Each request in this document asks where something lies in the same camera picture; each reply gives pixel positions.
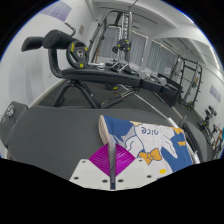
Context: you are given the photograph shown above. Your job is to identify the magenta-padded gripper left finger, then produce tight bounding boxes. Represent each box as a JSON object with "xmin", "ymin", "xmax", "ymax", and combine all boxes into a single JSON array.
[{"xmin": 69, "ymin": 141, "xmax": 114, "ymax": 191}]

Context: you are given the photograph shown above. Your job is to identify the black weight plate on machine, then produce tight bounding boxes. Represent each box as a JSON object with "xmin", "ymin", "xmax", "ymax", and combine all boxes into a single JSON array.
[{"xmin": 116, "ymin": 38, "xmax": 131, "ymax": 53}]

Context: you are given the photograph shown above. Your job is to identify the large purple wall poster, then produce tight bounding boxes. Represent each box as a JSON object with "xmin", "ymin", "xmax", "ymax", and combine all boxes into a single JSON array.
[{"xmin": 39, "ymin": 1, "xmax": 73, "ymax": 23}]

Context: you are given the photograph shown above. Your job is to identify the dumbbell rack with dumbbells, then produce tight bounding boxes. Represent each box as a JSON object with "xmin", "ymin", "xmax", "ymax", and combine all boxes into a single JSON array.
[{"xmin": 198, "ymin": 104, "xmax": 224, "ymax": 148}]

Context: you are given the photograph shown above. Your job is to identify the grey window curtains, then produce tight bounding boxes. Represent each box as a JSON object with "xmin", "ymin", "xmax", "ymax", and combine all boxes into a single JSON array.
[{"xmin": 99, "ymin": 26, "xmax": 178, "ymax": 73}]

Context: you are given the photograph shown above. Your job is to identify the silver barbell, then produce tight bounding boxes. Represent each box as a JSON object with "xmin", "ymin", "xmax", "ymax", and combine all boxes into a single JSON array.
[{"xmin": 133, "ymin": 93, "xmax": 178, "ymax": 124}]

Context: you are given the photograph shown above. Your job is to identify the blue cartoon print towel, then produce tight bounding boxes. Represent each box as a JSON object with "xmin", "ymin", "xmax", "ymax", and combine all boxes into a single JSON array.
[{"xmin": 98, "ymin": 114, "xmax": 194, "ymax": 176}]

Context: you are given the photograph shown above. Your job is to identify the black power rack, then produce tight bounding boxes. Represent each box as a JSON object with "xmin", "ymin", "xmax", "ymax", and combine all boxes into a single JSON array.
[{"xmin": 173, "ymin": 54, "xmax": 204, "ymax": 111}]

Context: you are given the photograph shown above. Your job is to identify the black weight plate yellow marks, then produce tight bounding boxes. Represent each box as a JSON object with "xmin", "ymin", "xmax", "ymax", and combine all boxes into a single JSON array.
[{"xmin": 65, "ymin": 39, "xmax": 90, "ymax": 69}]

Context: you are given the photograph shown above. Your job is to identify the black box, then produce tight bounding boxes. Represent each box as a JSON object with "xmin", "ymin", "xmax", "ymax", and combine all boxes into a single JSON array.
[{"xmin": 157, "ymin": 73, "xmax": 184, "ymax": 108}]

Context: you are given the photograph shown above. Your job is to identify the group of floor dumbbells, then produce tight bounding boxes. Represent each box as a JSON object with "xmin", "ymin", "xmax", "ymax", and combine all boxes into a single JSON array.
[{"xmin": 138, "ymin": 68, "xmax": 168, "ymax": 86}]

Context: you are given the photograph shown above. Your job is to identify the small purple wall poster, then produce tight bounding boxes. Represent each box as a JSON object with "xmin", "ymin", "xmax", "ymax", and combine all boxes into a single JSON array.
[{"xmin": 209, "ymin": 84, "xmax": 222, "ymax": 103}]

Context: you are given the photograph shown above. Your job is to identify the silver key ring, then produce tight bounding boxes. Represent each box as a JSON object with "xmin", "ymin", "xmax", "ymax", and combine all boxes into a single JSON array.
[{"xmin": 4, "ymin": 104, "xmax": 16, "ymax": 118}]

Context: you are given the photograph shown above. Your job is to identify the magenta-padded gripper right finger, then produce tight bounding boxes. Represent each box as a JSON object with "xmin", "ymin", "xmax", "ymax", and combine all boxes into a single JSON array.
[{"xmin": 112, "ymin": 141, "xmax": 158, "ymax": 191}]

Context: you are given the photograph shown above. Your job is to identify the black bench with leg rollers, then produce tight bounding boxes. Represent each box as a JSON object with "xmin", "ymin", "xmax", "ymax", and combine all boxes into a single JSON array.
[{"xmin": 20, "ymin": 29, "xmax": 168, "ymax": 109}]

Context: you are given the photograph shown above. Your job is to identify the black padded flat weight bench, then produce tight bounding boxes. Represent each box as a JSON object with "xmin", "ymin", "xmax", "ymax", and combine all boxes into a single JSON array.
[{"xmin": 0, "ymin": 101, "xmax": 214, "ymax": 181}]

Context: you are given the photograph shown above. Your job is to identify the grey cable gym machine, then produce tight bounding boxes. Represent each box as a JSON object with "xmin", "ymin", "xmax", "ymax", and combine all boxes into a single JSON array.
[{"xmin": 88, "ymin": 0, "xmax": 148, "ymax": 68}]

